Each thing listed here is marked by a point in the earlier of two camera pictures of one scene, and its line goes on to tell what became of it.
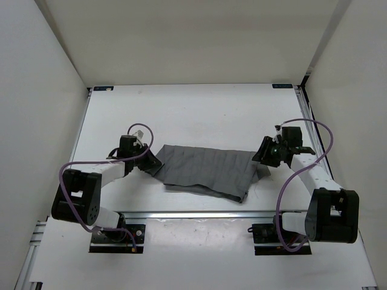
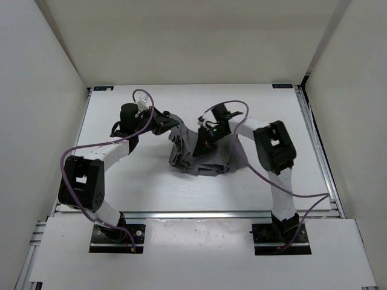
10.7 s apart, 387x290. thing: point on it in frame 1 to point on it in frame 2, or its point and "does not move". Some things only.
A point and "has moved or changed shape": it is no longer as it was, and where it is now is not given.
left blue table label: [103, 88] does not move
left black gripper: [152, 161] to [162, 122]
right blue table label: [282, 86] does not move
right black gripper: [262, 154] to [204, 142]
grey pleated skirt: [228, 173] has moved or changed shape
